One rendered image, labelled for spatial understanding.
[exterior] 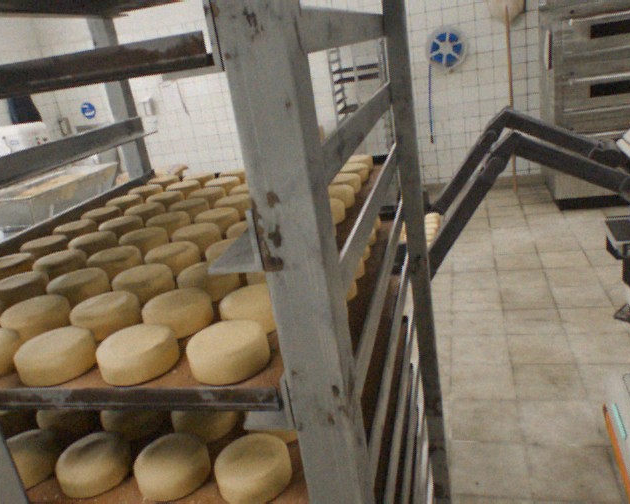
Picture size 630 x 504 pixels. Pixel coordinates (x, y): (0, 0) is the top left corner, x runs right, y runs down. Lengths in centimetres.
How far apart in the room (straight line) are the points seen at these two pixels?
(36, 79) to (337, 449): 23
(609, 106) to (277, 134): 501
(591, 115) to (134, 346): 496
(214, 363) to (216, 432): 13
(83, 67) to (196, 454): 26
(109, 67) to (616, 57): 499
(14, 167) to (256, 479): 51
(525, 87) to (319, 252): 589
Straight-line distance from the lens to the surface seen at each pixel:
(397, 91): 85
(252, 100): 25
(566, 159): 171
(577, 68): 514
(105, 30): 99
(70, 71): 30
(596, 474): 255
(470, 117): 612
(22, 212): 235
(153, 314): 42
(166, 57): 27
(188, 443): 44
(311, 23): 42
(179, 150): 691
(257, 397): 32
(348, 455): 31
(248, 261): 27
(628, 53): 520
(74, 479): 45
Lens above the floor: 167
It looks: 19 degrees down
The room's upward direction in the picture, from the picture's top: 9 degrees counter-clockwise
